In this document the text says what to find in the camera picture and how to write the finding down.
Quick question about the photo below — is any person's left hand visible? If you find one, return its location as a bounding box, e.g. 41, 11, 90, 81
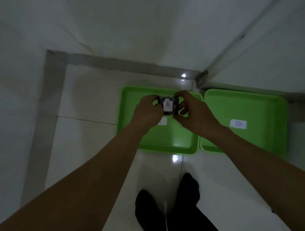
130, 94, 165, 135

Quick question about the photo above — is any person's right hand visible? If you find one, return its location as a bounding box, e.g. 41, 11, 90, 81
173, 90, 226, 141

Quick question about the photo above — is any small dark white-labelled box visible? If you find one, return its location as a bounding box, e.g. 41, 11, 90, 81
157, 96, 180, 116

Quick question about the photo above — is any person's left forearm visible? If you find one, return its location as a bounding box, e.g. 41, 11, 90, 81
0, 124, 149, 231

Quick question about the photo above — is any person's right forearm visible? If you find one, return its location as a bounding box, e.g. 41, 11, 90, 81
209, 126, 305, 231

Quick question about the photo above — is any green plastic tray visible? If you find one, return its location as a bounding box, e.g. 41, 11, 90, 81
116, 86, 203, 155
200, 89, 289, 158

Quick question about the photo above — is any person's right black-clad leg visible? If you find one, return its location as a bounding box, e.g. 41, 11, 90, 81
166, 172, 219, 231

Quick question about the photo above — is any person's black-clad leg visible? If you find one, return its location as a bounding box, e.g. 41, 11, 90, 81
166, 172, 219, 231
135, 189, 168, 231

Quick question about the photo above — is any person's left black-clad leg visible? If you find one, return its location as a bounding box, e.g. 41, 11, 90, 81
135, 189, 168, 231

